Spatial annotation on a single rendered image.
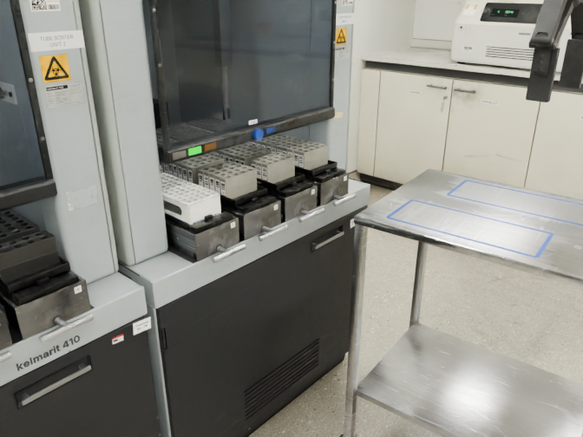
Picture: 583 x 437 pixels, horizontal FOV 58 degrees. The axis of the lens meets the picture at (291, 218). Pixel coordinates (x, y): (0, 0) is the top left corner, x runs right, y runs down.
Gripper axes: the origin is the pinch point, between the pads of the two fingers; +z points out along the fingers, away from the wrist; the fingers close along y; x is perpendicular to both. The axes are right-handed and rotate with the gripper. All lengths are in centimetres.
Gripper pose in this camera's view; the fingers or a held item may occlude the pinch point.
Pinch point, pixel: (555, 86)
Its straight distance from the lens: 87.0
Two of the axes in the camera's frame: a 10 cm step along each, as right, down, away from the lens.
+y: 6.7, -3.0, 6.8
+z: 0.0, 9.1, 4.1
